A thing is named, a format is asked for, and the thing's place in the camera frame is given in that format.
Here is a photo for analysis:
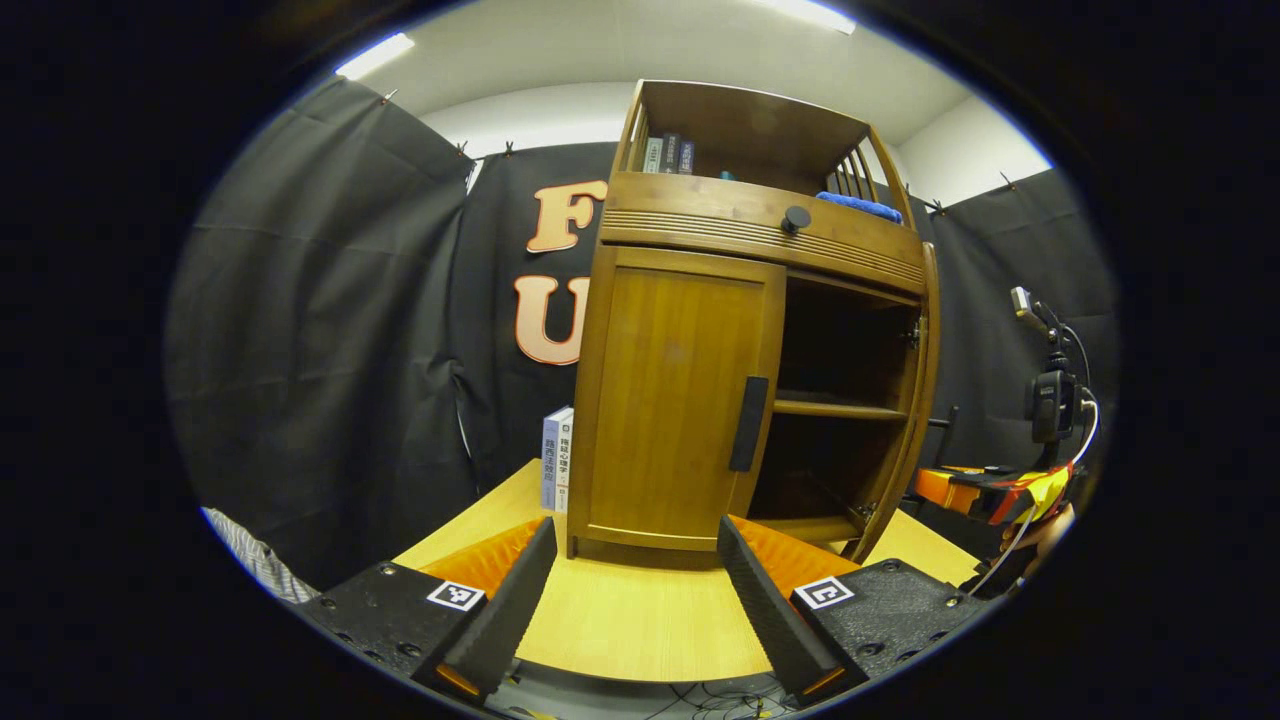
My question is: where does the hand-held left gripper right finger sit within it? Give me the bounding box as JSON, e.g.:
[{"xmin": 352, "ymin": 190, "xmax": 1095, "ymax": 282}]
[{"xmin": 716, "ymin": 514, "xmax": 986, "ymax": 706}]

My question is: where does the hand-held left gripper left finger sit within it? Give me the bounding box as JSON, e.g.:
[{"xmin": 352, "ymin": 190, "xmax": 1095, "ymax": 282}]
[{"xmin": 295, "ymin": 516, "xmax": 558, "ymax": 706}]

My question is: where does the wooden shoe cabinet door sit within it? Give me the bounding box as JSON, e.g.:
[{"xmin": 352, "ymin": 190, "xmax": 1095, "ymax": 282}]
[
  {"xmin": 580, "ymin": 245, "xmax": 788, "ymax": 553},
  {"xmin": 845, "ymin": 240, "xmax": 963, "ymax": 566}
]

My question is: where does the wooden double-door shoe cabinet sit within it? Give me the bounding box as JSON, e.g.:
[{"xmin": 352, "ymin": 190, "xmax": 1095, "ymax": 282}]
[{"xmin": 566, "ymin": 80, "xmax": 941, "ymax": 566}]

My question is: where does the wooden cabinet drawer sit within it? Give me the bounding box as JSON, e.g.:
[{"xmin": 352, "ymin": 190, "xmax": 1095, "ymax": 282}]
[{"xmin": 598, "ymin": 170, "xmax": 927, "ymax": 296}]

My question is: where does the striped grey clothing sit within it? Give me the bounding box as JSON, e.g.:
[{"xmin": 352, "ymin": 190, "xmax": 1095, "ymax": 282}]
[{"xmin": 200, "ymin": 507, "xmax": 319, "ymax": 604}]

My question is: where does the blue towel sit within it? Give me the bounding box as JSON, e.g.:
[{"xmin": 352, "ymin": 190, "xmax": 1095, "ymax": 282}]
[{"xmin": 815, "ymin": 191, "xmax": 904, "ymax": 225}]

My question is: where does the wide ceiling light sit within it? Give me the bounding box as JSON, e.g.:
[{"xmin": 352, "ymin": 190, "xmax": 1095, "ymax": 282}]
[{"xmin": 760, "ymin": 0, "xmax": 858, "ymax": 35}]

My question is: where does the long ceiling light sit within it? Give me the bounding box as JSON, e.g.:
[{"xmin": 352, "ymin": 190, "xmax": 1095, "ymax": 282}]
[{"xmin": 333, "ymin": 32, "xmax": 416, "ymax": 81}]

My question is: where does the tangle of floor cables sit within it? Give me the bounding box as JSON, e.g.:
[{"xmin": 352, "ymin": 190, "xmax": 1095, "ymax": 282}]
[{"xmin": 640, "ymin": 680, "xmax": 801, "ymax": 719}]

